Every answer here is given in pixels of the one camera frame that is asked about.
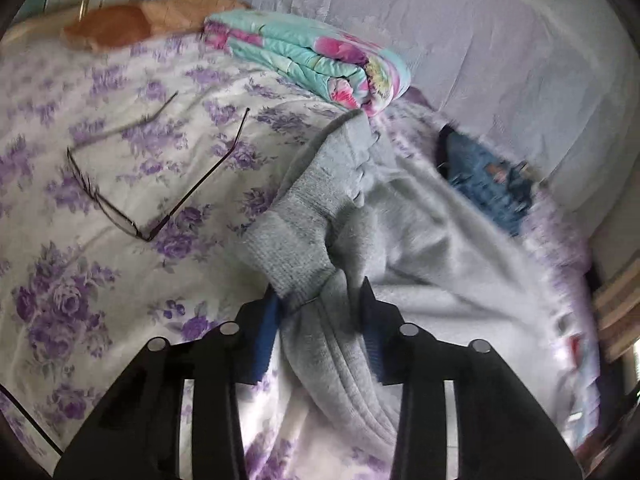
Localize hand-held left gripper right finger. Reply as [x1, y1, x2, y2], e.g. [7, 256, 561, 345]
[356, 276, 586, 480]

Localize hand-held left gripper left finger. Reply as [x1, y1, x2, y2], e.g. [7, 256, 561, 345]
[52, 284, 282, 480]

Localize grey knit sweater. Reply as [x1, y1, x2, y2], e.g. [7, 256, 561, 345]
[239, 109, 596, 461]

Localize thin-framed eyeglasses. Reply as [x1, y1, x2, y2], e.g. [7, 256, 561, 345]
[66, 91, 251, 242]

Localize blue jeans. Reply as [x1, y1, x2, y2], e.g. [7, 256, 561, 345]
[439, 125, 538, 238]

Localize purple floral bed sheet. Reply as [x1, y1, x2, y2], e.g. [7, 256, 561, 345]
[0, 20, 606, 480]

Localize wooden furniture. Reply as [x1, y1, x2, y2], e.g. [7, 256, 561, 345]
[590, 255, 640, 361]

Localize folded floral quilt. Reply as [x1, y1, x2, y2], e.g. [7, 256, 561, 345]
[204, 9, 412, 118]

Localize white lace cloth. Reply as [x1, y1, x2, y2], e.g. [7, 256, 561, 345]
[210, 0, 640, 196]

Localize orange-brown pillow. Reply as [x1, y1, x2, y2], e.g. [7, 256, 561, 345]
[61, 0, 251, 53]

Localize wooden bed frame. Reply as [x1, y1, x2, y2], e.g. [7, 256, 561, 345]
[0, 0, 103, 43]

